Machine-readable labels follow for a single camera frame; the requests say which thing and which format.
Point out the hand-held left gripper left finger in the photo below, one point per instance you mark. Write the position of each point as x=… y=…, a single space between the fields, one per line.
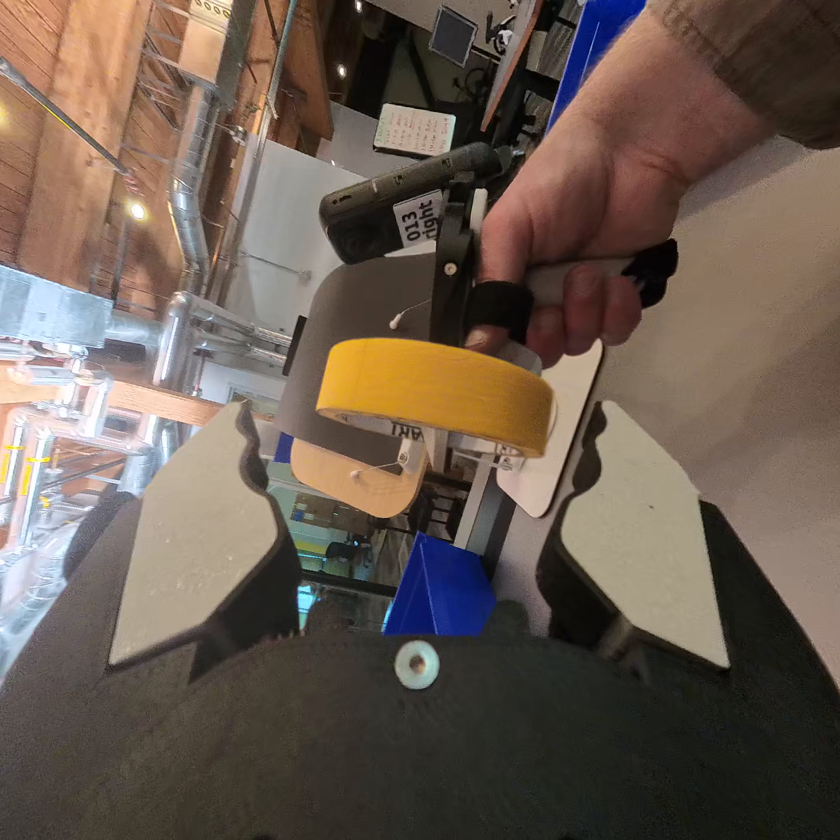
x=197 y=558

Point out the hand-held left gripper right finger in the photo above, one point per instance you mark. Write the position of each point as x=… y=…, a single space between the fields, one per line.
x=643 y=538

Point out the yellow masking tape roll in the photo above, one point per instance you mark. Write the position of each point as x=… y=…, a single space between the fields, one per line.
x=426 y=387

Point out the blue plastic bin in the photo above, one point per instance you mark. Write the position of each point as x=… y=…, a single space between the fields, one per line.
x=446 y=590
x=577 y=59

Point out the person's right forearm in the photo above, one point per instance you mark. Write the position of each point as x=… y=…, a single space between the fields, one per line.
x=754 y=52

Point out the person's right hand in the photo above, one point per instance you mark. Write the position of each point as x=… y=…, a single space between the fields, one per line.
x=590 y=184

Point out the wooden board with black panel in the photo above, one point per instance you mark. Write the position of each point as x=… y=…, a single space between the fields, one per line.
x=354 y=308

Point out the small whiteboard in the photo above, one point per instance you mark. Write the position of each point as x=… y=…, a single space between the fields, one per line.
x=413 y=131

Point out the wooden beam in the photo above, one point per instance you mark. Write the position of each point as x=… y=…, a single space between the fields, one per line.
x=164 y=400

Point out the small white peg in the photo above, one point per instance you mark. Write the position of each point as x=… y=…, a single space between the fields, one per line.
x=355 y=474

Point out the silver metal pipes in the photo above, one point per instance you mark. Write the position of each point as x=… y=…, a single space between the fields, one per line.
x=177 y=328

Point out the ceiling spot lamp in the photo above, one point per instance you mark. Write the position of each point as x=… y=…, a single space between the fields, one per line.
x=136 y=211

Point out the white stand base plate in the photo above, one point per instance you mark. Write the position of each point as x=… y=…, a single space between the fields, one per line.
x=571 y=420

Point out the black wall box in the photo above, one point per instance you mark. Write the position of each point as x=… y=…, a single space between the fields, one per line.
x=295 y=344

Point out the silver bent duct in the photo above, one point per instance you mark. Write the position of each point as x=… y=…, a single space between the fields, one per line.
x=190 y=197

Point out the small wall screen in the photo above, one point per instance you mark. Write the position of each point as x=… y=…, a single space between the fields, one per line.
x=453 y=36

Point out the silver rectangular duct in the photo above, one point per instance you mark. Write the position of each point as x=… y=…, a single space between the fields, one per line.
x=52 y=308

